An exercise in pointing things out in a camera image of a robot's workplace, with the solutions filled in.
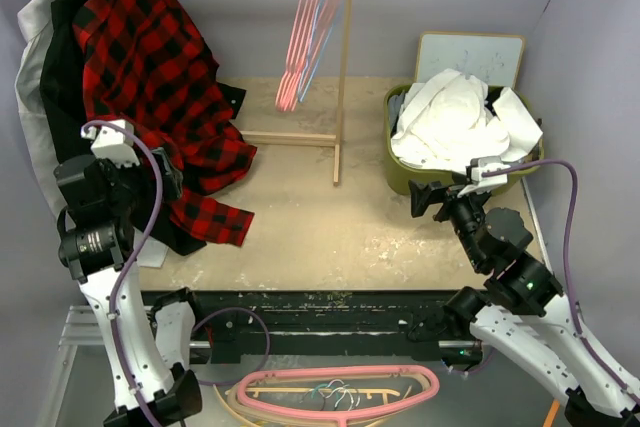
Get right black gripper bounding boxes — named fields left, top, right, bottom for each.
left=407, top=171, right=488, bottom=268

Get light blue wire hanger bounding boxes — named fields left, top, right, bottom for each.
left=293, top=0, right=342, bottom=103

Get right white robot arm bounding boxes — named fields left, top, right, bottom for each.
left=409, top=181, right=639, bottom=426

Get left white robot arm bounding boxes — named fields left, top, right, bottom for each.
left=54, top=154, right=206, bottom=426

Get red black plaid shirt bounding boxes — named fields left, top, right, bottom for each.
left=72, top=0, right=257, bottom=246

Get black hanging shirt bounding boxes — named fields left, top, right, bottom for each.
left=39, top=0, right=256, bottom=256

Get large pink hanger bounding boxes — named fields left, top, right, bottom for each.
left=226, top=365, right=440, bottom=426

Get grey white hanging shirt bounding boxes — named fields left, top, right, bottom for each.
left=14, top=0, right=169, bottom=268

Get orange hanger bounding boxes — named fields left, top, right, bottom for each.
left=542, top=399, right=561, bottom=427

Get olive green laundry basket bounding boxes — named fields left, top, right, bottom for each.
left=383, top=84, right=545, bottom=196

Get wooden clothes rack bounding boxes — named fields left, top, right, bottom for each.
left=242, top=0, right=353, bottom=186

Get small whiteboard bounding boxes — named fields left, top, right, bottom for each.
left=414, top=31, right=526, bottom=88

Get pink hangers on rack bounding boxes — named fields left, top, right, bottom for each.
left=275, top=0, right=343, bottom=112

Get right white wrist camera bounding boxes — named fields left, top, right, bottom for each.
left=457, top=156, right=509, bottom=198

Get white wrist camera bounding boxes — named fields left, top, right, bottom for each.
left=457, top=156, right=509, bottom=198
left=81, top=126, right=140, bottom=168

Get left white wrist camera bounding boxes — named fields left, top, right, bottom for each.
left=81, top=126, right=140, bottom=168

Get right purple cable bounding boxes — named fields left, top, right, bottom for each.
left=482, top=159, right=640, bottom=398

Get purple cable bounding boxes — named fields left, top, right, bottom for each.
left=482, top=159, right=640, bottom=398
left=81, top=119, right=271, bottom=427

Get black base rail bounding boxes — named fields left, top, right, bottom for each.
left=192, top=290, right=484, bottom=364

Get aluminium frame rail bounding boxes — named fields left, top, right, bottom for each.
left=36, top=306, right=114, bottom=426

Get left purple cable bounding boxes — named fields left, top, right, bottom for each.
left=81, top=119, right=271, bottom=427

